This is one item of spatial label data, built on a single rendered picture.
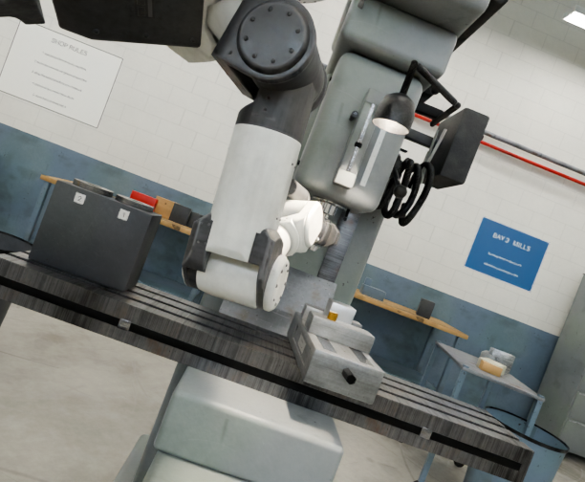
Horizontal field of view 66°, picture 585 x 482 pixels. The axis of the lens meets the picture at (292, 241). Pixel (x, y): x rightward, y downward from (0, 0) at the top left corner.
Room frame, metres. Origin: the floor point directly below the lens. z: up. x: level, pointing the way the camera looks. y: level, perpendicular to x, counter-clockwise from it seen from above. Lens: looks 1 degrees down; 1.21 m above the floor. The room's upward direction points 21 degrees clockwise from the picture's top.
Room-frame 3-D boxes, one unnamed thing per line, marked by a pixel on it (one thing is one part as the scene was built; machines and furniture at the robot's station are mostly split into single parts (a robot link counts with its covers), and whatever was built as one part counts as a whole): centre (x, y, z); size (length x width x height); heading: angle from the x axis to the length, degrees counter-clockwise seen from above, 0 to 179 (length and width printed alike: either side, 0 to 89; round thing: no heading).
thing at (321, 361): (1.05, -0.17, 1.00); 0.35 x 0.15 x 0.11; 7
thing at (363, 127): (0.96, -0.06, 1.45); 0.04 x 0.04 x 0.21; 4
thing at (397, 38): (1.12, -0.05, 1.68); 0.34 x 0.24 x 0.10; 4
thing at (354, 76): (1.08, -0.05, 1.47); 0.21 x 0.19 x 0.32; 94
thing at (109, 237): (1.06, 0.43, 1.05); 0.22 x 0.12 x 0.20; 96
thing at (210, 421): (1.07, -0.05, 0.81); 0.50 x 0.35 x 0.12; 4
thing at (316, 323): (1.03, -0.17, 1.04); 0.15 x 0.06 x 0.04; 97
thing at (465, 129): (1.39, -0.36, 1.62); 0.20 x 0.09 x 0.21; 4
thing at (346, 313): (1.08, -0.17, 1.06); 0.06 x 0.05 x 0.06; 97
